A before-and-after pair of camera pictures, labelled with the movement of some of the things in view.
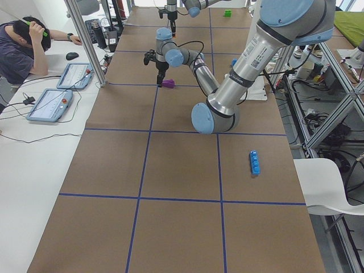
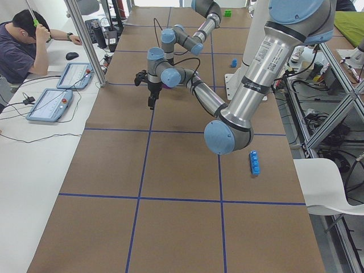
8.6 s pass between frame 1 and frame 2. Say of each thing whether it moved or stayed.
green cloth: stayed
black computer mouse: stayed
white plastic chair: stayed
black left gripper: moved
